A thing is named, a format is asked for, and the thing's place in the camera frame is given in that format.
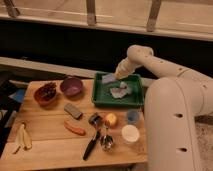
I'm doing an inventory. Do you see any pine cone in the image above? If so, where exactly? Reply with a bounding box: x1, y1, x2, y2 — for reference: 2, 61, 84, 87
41, 82, 56, 100

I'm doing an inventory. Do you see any black-handled peeler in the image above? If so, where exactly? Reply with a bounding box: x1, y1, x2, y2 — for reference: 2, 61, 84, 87
83, 113, 103, 160

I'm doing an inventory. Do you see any white round container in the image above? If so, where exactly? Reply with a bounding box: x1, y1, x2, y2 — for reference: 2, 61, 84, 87
121, 125, 140, 144

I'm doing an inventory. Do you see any blue plastic cup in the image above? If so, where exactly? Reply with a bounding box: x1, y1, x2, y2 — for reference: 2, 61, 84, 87
126, 109, 140, 125

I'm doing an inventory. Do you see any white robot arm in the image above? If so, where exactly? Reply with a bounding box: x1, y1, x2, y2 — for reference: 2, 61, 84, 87
115, 45, 213, 171

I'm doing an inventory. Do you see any crumpled grey cloth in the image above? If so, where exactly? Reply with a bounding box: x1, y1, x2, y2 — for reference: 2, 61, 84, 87
110, 82, 132, 99

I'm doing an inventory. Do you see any orange carrot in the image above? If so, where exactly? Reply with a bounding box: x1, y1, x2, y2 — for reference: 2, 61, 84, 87
64, 121, 86, 136

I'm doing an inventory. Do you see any green plastic tray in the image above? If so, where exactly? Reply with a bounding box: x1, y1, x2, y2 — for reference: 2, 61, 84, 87
92, 73, 144, 108

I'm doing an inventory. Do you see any blue object beside table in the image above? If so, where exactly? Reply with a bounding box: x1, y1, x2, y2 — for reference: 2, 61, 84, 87
11, 89, 26, 103

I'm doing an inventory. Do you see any orange-brown bowl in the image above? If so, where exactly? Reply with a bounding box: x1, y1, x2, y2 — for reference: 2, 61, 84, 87
34, 86, 57, 107

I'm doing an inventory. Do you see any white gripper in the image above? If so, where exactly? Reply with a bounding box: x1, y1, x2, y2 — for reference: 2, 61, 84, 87
114, 58, 140, 79

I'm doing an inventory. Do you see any purple bowl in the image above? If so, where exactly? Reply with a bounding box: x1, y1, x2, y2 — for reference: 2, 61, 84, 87
60, 77, 83, 97

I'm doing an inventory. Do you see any grey rectangular block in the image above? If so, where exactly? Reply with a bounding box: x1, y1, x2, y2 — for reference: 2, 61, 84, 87
64, 103, 83, 120

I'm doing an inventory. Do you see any yellow-red apple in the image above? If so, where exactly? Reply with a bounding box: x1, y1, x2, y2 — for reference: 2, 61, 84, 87
104, 113, 118, 128

